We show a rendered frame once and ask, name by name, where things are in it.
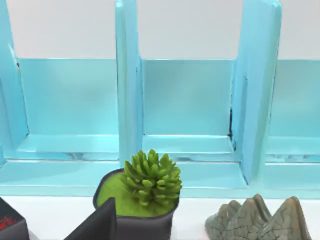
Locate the light blue rack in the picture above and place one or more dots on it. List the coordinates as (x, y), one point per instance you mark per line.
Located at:
(75, 105)

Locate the grey-green cracked mountain ornament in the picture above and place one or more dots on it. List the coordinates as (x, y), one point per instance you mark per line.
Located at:
(252, 220)

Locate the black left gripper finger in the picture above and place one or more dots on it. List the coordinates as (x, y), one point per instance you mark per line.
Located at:
(101, 222)

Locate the green plant in black pot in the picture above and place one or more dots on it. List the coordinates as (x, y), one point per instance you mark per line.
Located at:
(140, 200)

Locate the black box with red print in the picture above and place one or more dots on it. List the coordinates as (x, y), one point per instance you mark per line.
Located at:
(11, 221)

